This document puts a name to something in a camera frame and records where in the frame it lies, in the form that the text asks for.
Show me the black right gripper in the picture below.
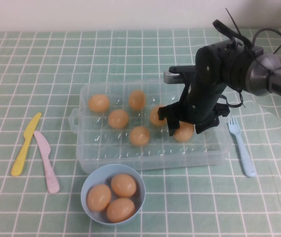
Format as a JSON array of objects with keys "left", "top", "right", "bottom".
[{"left": 157, "top": 73, "right": 230, "bottom": 137}]

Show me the brown egg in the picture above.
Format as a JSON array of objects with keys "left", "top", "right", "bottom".
[
  {"left": 88, "top": 94, "right": 110, "bottom": 113},
  {"left": 86, "top": 184, "right": 112, "bottom": 212},
  {"left": 106, "top": 197, "right": 136, "bottom": 223},
  {"left": 128, "top": 89, "right": 147, "bottom": 111},
  {"left": 149, "top": 104, "right": 168, "bottom": 126},
  {"left": 174, "top": 120, "right": 195, "bottom": 143},
  {"left": 129, "top": 126, "right": 151, "bottom": 147},
  {"left": 110, "top": 173, "right": 137, "bottom": 198},
  {"left": 107, "top": 109, "right": 129, "bottom": 129}
]

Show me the clear plastic egg box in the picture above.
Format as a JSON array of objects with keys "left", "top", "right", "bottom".
[{"left": 68, "top": 76, "right": 232, "bottom": 171}]

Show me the light blue plastic fork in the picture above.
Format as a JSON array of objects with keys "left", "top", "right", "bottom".
[{"left": 226, "top": 115, "right": 257, "bottom": 178}]

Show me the pink plastic knife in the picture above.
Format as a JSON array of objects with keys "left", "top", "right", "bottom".
[{"left": 33, "top": 130, "right": 60, "bottom": 194}]

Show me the yellow plastic knife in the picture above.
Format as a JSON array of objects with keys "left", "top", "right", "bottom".
[{"left": 10, "top": 113, "right": 42, "bottom": 177}]

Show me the transparent plastic sheet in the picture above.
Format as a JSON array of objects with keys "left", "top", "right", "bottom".
[{"left": 211, "top": 28, "right": 281, "bottom": 129}]

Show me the light blue plastic bowl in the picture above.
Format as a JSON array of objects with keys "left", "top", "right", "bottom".
[{"left": 80, "top": 163, "right": 146, "bottom": 228}]

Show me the black zip tie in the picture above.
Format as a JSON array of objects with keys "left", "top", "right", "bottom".
[{"left": 225, "top": 7, "right": 253, "bottom": 51}]

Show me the green checked tablecloth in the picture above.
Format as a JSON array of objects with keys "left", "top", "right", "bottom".
[{"left": 0, "top": 27, "right": 281, "bottom": 237}]

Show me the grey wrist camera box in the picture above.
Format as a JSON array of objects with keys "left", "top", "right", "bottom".
[{"left": 163, "top": 65, "right": 198, "bottom": 85}]

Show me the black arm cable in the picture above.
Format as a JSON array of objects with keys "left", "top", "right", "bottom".
[{"left": 252, "top": 27, "right": 281, "bottom": 69}]

